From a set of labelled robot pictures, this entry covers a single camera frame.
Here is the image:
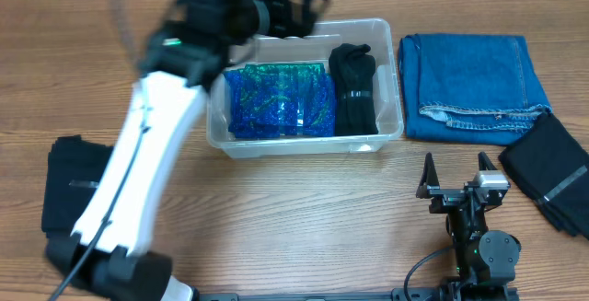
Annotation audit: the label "blue green sparkly fabric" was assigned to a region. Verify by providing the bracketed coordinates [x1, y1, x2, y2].
[225, 63, 336, 140]

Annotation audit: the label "clear plastic storage bin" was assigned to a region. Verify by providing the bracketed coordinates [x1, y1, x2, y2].
[206, 18, 404, 159]

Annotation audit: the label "black cloth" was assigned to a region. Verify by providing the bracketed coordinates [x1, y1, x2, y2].
[40, 135, 113, 238]
[499, 114, 588, 237]

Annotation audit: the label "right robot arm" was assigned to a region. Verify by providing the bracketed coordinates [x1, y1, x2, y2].
[411, 152, 522, 301]

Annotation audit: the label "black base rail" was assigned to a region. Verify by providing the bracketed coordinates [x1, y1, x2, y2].
[198, 287, 520, 301]

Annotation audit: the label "black socks bundle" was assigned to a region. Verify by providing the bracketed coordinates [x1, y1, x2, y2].
[329, 43, 378, 136]

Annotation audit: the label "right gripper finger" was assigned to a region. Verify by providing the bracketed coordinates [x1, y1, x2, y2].
[416, 153, 440, 199]
[478, 152, 497, 171]

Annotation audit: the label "folded blue denim jeans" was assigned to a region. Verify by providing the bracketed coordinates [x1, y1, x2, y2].
[398, 33, 552, 145]

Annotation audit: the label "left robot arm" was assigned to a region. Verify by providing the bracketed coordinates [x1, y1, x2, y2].
[45, 0, 329, 301]

